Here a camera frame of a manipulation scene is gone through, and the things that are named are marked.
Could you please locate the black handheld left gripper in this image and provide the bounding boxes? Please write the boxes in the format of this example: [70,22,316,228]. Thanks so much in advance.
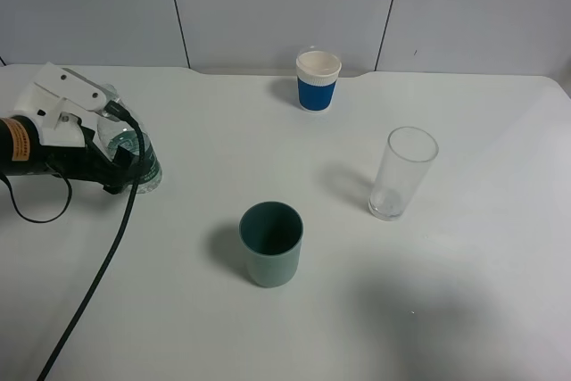
[1,116,145,194]

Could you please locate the clear bottle with green label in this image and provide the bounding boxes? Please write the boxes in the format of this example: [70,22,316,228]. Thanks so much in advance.
[96,84,162,194]

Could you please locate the green plastic cup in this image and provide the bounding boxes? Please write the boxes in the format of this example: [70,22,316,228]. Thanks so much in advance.
[238,202,304,288]

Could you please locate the blue and white paper cup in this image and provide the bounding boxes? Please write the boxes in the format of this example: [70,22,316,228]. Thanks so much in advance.
[295,46,342,112]

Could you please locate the tall clear drinking glass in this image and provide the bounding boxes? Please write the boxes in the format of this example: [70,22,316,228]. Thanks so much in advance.
[368,126,439,220]

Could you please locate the black braided cable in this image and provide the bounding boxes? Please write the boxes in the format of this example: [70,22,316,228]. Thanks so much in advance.
[36,102,148,381]

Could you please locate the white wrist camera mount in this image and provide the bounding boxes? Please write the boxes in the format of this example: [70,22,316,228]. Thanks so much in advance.
[13,62,119,148]

